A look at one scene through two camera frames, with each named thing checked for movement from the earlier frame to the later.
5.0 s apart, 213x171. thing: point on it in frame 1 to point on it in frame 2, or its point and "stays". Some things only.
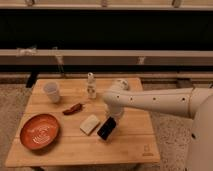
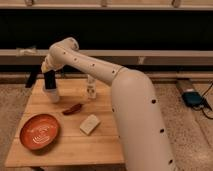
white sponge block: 89,124 stays
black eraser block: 107,128 to 50,79
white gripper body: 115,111 to 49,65
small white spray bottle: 91,88 stays
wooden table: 82,110 stays
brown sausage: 73,109 stays
